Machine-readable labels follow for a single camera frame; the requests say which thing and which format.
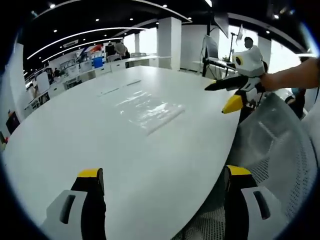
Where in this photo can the white board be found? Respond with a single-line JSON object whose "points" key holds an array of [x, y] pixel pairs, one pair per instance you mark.
{"points": [[42, 82]]}

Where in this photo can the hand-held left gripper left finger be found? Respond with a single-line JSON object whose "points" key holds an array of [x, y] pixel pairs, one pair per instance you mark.
{"points": [[93, 207]]}

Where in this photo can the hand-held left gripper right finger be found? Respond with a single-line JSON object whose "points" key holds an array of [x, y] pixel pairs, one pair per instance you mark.
{"points": [[235, 207]]}

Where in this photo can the blue box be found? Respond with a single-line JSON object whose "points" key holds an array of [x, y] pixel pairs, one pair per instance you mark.
{"points": [[97, 62]]}

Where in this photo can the white square pillar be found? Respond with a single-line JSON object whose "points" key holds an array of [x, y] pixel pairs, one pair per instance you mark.
{"points": [[16, 80], [168, 42]]}

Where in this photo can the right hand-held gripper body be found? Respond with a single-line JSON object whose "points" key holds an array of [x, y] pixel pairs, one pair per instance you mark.
{"points": [[251, 65]]}

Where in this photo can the black cabinet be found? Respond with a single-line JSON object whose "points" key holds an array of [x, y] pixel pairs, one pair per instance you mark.
{"points": [[12, 122]]}

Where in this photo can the long white counter cabinets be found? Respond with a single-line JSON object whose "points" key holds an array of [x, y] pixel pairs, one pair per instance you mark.
{"points": [[82, 75]]}

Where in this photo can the person's right hand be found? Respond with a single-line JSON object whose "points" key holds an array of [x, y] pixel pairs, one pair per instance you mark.
{"points": [[270, 81]]}

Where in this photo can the grey mesh office chair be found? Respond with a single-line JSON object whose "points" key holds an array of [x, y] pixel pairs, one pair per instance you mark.
{"points": [[275, 140]]}

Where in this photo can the clear resealable plastic bag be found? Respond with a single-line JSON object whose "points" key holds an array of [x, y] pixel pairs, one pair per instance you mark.
{"points": [[152, 112]]}

